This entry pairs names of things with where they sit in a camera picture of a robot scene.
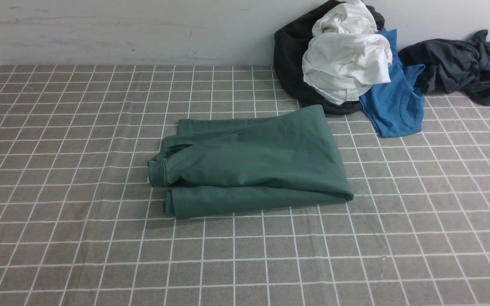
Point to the green long sleeve shirt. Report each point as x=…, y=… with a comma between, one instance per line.
x=217, y=167

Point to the white shirt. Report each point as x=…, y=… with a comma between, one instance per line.
x=347, y=55

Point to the blue shirt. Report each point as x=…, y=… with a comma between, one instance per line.
x=396, y=109

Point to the black garment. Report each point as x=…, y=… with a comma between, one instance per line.
x=291, y=42

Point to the dark grey garment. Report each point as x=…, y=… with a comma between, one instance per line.
x=452, y=65

